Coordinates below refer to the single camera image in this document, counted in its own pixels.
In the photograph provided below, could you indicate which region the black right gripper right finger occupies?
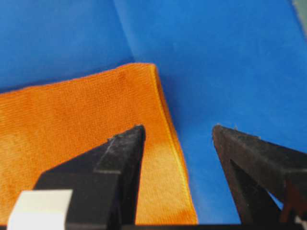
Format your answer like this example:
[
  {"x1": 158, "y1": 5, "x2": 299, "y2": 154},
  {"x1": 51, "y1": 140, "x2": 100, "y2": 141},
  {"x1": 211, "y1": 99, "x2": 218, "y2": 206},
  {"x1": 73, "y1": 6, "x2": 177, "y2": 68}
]
[{"x1": 212, "y1": 125, "x2": 307, "y2": 230}]

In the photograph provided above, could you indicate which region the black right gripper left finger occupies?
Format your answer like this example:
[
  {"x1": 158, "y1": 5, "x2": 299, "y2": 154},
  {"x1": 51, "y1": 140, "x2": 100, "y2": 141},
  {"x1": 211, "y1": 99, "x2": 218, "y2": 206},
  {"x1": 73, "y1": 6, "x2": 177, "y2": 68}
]
[{"x1": 7, "y1": 124, "x2": 146, "y2": 230}]

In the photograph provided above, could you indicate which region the orange towel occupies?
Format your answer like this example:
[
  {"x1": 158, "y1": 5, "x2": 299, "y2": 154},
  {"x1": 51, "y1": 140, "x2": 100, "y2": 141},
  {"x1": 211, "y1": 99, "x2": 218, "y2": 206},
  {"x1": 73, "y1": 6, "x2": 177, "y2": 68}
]
[{"x1": 0, "y1": 63, "x2": 198, "y2": 224}]

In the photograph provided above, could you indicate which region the blue table mat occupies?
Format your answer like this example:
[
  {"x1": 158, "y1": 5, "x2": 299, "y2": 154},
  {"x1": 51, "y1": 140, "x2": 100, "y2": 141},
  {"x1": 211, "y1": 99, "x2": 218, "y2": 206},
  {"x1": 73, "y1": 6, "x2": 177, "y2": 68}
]
[{"x1": 0, "y1": 0, "x2": 307, "y2": 224}]

